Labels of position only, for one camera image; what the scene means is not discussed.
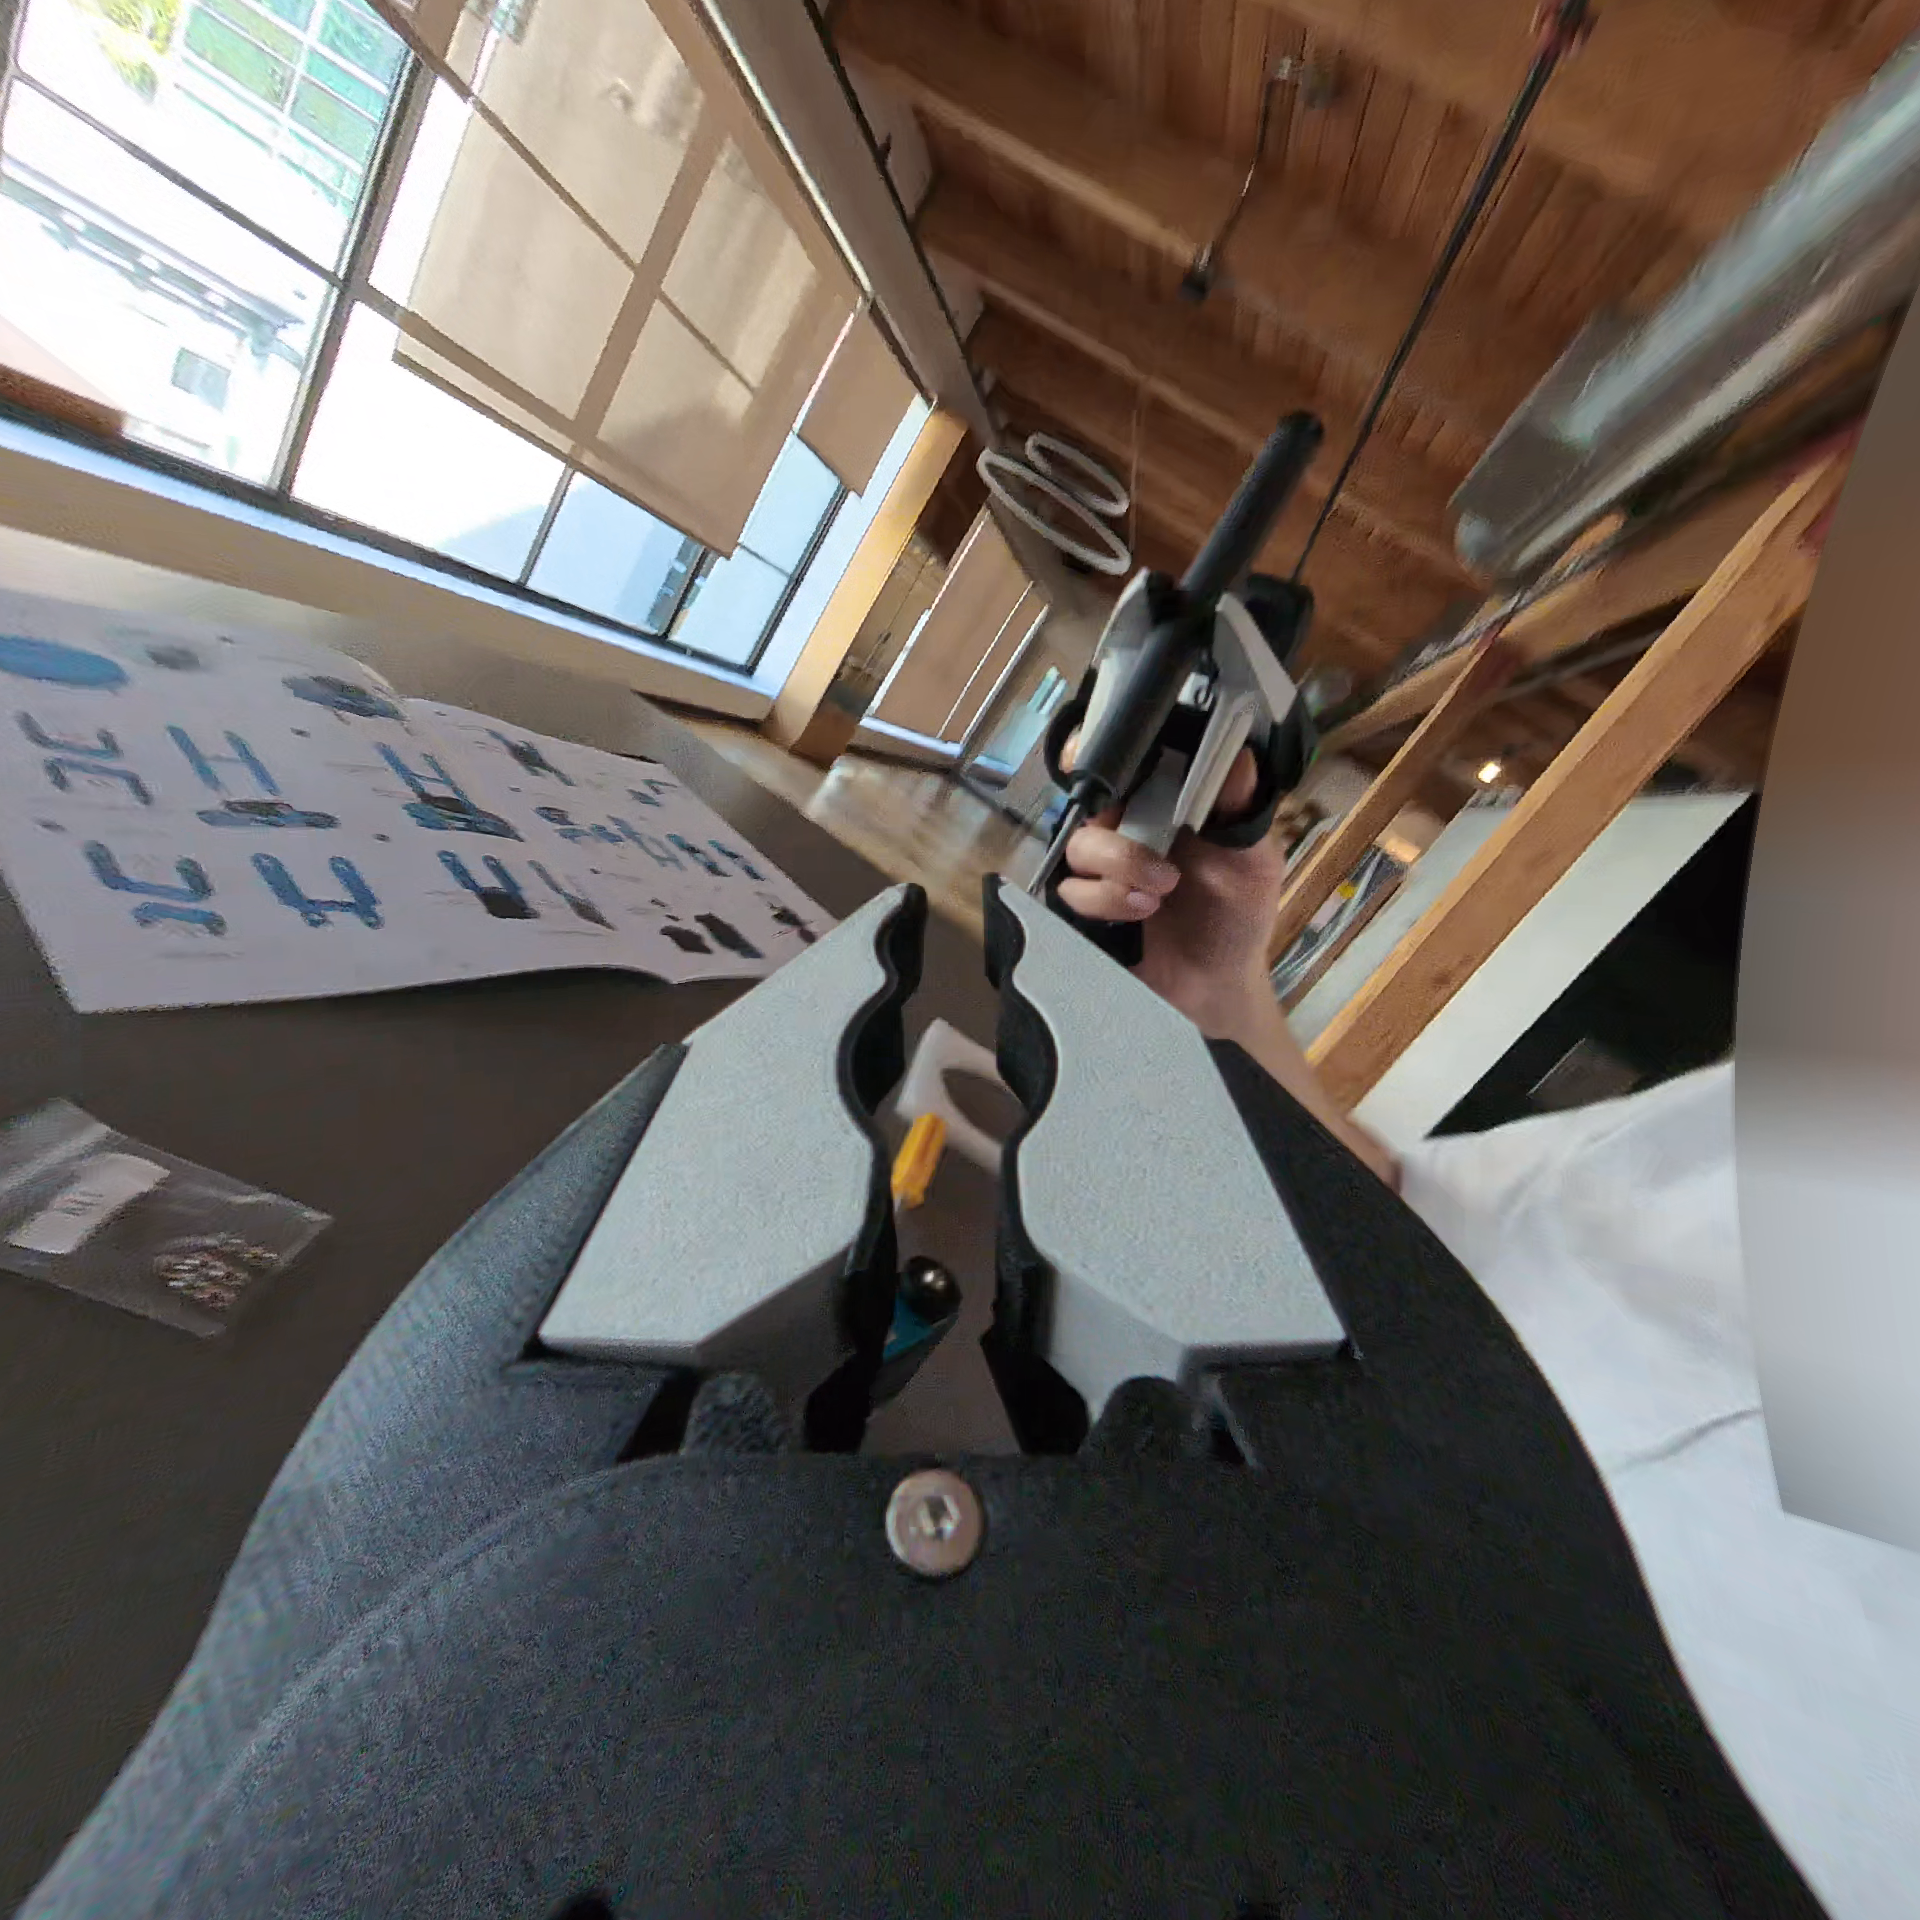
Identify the silver metal duct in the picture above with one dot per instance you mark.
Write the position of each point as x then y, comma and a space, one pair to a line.
1681, 377

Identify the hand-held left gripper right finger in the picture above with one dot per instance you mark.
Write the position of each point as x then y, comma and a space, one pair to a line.
1171, 1201

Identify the small yellow part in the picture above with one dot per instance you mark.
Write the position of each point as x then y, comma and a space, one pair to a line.
916, 1158

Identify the white printed paper sheet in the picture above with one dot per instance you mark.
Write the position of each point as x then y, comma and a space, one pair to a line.
346, 932

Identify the white foam block with hole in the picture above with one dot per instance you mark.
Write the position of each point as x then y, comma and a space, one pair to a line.
937, 1060

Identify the large glass window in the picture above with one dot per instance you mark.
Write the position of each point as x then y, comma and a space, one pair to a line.
224, 300

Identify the beige roller blind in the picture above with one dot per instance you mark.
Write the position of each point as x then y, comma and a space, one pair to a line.
600, 271
961, 622
861, 398

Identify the person's right hand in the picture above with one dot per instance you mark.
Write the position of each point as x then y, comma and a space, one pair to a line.
1126, 886

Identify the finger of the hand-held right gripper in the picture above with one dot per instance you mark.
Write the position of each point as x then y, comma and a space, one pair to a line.
1258, 668
1124, 646

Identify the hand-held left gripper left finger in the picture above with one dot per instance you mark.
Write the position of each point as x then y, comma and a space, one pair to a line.
721, 1201

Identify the clear plastic bag of screws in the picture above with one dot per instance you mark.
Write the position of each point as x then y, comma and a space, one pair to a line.
136, 1214

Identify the black screwdriver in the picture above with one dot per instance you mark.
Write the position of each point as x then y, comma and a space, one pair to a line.
1249, 518

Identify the person's right forearm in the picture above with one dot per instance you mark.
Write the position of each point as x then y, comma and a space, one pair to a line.
1289, 1050

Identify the person's white shirt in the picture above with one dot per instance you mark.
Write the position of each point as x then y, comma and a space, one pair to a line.
1576, 1349

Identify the long black ceiling pipe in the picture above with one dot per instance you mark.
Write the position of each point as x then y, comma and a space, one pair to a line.
1440, 271

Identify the wooden post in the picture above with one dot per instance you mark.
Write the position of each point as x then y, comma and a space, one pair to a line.
1576, 781

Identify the blue and black part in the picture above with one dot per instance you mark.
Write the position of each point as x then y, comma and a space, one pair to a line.
916, 1301

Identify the grey conduit fixture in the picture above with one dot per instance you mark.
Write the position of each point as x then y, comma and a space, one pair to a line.
1232, 211

